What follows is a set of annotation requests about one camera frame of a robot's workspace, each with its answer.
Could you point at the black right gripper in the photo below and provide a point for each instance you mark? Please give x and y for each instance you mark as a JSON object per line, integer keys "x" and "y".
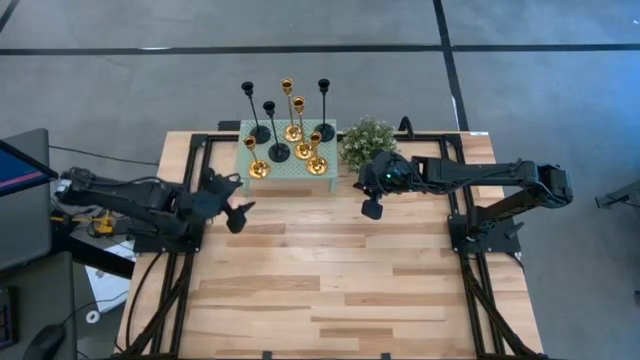
{"x": 387, "y": 175}

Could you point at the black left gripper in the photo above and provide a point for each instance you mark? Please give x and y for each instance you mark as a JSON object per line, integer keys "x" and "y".
{"x": 210, "y": 200}

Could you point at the short gold candlestick holder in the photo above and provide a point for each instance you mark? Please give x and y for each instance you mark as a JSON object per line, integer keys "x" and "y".
{"x": 317, "y": 166}
{"x": 259, "y": 171}

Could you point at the tall black candlestick holder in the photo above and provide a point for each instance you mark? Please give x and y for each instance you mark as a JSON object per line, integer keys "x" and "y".
{"x": 260, "y": 134}
{"x": 325, "y": 132}
{"x": 278, "y": 152}

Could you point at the tall gold candlestick holder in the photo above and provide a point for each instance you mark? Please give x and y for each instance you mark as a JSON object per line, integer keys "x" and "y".
{"x": 303, "y": 151}
{"x": 293, "y": 133}

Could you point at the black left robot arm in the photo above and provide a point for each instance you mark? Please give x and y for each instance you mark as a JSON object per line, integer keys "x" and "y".
{"x": 125, "y": 197}

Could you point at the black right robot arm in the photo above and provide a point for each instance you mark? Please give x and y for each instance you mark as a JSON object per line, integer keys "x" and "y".
{"x": 475, "y": 172}

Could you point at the potted green plant white flowers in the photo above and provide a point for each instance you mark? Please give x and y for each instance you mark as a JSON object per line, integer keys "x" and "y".
{"x": 367, "y": 142}

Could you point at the pale green perforated metal shelf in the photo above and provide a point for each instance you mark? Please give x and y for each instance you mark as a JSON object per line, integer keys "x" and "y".
{"x": 290, "y": 170}

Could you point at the black hook clamp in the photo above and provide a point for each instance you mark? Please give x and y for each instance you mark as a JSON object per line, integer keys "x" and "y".
{"x": 406, "y": 124}

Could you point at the yellow clamp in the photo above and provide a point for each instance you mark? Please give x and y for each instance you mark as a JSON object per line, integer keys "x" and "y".
{"x": 105, "y": 227}

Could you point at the white paper sheet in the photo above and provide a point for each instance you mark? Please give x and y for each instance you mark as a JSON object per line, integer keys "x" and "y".
{"x": 107, "y": 290}

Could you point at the white tape roll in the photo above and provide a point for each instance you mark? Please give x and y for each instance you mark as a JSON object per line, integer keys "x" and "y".
{"x": 88, "y": 316}

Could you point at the grey desk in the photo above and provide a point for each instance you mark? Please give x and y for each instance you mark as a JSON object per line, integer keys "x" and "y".
{"x": 25, "y": 225}

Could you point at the computer monitor blue screen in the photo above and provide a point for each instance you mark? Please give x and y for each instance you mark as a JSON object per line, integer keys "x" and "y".
{"x": 20, "y": 172}

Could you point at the black computer mouse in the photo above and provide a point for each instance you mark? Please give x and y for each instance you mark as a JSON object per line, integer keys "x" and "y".
{"x": 45, "y": 345}

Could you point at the black stand leg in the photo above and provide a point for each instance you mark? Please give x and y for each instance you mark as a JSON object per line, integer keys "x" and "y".
{"x": 617, "y": 197}

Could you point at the black metal table frame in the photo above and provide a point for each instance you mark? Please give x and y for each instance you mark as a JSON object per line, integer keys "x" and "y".
{"x": 200, "y": 139}

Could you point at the black bracket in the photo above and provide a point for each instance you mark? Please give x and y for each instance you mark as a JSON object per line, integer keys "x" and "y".
{"x": 227, "y": 126}

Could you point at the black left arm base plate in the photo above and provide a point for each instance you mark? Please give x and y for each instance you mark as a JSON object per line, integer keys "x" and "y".
{"x": 150, "y": 246}

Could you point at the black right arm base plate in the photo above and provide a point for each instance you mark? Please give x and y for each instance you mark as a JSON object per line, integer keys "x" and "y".
{"x": 500, "y": 240}

